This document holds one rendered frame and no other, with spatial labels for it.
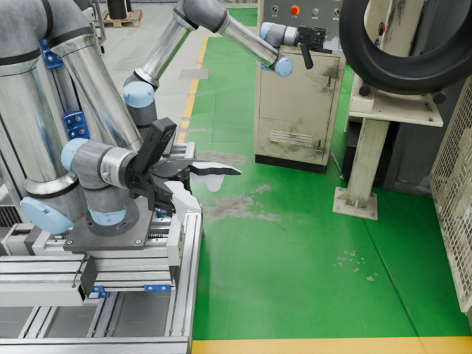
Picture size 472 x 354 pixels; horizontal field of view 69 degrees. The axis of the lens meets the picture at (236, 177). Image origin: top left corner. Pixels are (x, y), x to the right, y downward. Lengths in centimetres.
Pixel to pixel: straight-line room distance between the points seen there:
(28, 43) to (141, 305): 107
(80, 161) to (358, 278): 152
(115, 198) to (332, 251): 145
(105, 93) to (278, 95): 167
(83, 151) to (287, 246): 145
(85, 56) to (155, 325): 100
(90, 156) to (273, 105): 180
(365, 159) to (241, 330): 116
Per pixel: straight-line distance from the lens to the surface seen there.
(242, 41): 140
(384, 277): 196
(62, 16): 80
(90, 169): 71
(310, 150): 248
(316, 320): 171
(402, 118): 160
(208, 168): 64
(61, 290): 109
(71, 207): 89
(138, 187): 68
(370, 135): 204
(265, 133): 248
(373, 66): 149
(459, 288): 162
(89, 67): 81
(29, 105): 78
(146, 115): 139
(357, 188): 222
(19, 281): 116
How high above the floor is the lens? 141
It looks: 35 degrees down
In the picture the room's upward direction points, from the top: straight up
